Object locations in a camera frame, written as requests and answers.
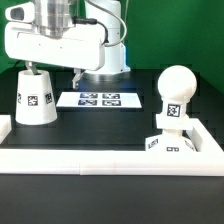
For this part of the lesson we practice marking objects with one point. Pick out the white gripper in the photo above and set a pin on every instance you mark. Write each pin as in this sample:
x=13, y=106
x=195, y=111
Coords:
x=43, y=32

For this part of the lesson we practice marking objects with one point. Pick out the white lamp shade cone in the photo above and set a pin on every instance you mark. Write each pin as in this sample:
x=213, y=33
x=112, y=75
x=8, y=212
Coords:
x=35, y=103

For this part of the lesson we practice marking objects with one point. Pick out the white lamp bulb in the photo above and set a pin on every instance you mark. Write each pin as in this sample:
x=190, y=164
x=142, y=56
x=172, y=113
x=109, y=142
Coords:
x=176, y=85

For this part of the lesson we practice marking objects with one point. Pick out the white lamp base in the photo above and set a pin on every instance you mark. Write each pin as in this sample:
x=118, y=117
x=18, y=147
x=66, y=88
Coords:
x=171, y=139

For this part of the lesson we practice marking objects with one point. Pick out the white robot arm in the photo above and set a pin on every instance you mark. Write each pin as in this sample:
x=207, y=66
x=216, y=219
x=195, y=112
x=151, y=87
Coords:
x=105, y=17

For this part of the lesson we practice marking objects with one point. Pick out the white marker sheet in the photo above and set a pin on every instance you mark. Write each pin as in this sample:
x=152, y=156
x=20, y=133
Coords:
x=98, y=100

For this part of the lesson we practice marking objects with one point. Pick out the white foam border frame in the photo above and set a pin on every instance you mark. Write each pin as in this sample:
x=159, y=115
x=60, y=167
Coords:
x=208, y=160

